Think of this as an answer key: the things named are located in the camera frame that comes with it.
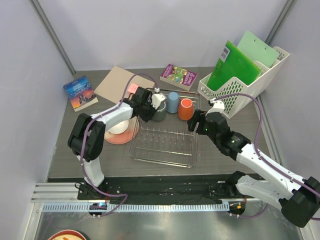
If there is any grey mug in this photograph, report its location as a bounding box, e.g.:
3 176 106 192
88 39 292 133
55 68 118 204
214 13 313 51
152 101 167 122

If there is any pink cream plate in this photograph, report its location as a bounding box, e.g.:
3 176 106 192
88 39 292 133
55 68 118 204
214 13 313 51
104 119 139 145

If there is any orange white bowl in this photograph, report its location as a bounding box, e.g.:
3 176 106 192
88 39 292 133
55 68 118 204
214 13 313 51
108 120 129 135

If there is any metal wire dish rack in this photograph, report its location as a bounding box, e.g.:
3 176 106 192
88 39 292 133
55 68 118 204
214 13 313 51
129 87 202 167

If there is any blue cup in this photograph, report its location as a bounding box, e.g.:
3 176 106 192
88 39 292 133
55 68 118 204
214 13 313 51
167 92 180 114

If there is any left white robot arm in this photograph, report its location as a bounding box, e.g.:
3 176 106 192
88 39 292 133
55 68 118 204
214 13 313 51
67 87 166 200

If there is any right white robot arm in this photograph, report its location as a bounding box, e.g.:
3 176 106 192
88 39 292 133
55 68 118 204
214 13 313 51
187 109 320 228

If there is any orange cup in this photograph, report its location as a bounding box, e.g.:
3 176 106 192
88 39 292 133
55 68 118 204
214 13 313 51
177 98 194 121

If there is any pink cube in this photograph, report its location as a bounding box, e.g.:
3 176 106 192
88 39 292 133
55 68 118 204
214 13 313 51
127 83 139 94

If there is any purple children's book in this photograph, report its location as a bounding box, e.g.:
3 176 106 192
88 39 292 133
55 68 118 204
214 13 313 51
159 64 197 91

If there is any white perforated file organizer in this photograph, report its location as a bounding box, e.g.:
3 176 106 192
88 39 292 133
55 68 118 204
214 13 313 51
197 46 290 119

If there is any blue Jane Eyre book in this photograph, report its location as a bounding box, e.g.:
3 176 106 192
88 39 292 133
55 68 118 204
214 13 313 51
63 75 98 112

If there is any dark green folder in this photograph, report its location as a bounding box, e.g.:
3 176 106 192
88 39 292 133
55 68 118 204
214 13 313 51
206 40 261 91

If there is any light green clipboard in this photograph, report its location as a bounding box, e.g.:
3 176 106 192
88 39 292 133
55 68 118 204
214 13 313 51
237 31 279 68

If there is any red rimmed plate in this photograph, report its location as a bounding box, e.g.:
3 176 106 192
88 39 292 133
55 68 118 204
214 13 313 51
48 229 86 240

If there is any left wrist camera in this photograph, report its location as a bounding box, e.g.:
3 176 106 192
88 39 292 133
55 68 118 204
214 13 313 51
151 87 166 110

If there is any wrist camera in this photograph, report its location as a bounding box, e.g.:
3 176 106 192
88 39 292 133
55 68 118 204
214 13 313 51
206 98 225 115
151 87 166 110

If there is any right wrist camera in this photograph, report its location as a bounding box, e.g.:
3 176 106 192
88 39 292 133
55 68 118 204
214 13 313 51
206 98 225 115

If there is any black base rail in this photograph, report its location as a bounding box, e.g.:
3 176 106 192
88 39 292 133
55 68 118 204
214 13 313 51
74 174 244 205

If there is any white slotted cable duct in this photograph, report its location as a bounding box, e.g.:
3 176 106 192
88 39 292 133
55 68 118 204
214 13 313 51
42 201 230 213

